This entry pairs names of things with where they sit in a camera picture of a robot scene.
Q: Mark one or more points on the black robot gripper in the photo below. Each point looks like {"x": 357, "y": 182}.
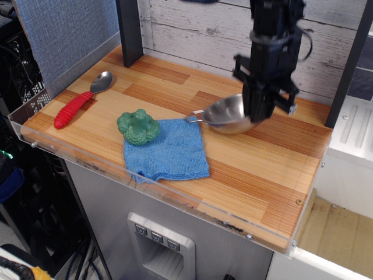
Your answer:
{"x": 266, "y": 77}

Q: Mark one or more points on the stainless steel mixing bowl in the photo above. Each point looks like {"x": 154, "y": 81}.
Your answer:
{"x": 225, "y": 116}

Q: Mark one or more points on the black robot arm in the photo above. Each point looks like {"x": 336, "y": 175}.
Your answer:
{"x": 276, "y": 21}

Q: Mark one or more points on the blue folded cloth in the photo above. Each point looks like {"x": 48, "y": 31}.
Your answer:
{"x": 177, "y": 154}

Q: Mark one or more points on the green toy broccoli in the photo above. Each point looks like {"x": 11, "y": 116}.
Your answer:
{"x": 138, "y": 128}

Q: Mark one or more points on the white toy sink counter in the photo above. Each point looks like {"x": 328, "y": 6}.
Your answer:
{"x": 335, "y": 235}

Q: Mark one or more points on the silver toy fridge cabinet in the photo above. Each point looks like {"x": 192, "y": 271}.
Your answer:
{"x": 107, "y": 203}

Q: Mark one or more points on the grey water dispenser panel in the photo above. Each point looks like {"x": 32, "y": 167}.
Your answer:
{"x": 161, "y": 252}

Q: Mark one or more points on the blue fabric panel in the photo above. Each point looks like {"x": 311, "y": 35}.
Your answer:
{"x": 68, "y": 37}

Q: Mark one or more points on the black plastic crate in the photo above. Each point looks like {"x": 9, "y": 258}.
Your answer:
{"x": 20, "y": 74}

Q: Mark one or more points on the yellow object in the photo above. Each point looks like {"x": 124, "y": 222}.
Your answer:
{"x": 40, "y": 274}

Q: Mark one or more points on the black right vertical post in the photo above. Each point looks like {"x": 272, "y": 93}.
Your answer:
{"x": 351, "y": 64}

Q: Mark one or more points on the black vertical post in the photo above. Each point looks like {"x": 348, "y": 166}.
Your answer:
{"x": 351, "y": 64}
{"x": 130, "y": 31}

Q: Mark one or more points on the black left vertical post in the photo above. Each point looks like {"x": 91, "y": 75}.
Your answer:
{"x": 130, "y": 31}

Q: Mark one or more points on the clear acrylic guard rail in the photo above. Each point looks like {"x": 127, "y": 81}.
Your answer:
{"x": 259, "y": 181}

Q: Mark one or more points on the red handled metal spoon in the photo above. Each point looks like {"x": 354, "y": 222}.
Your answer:
{"x": 100, "y": 84}

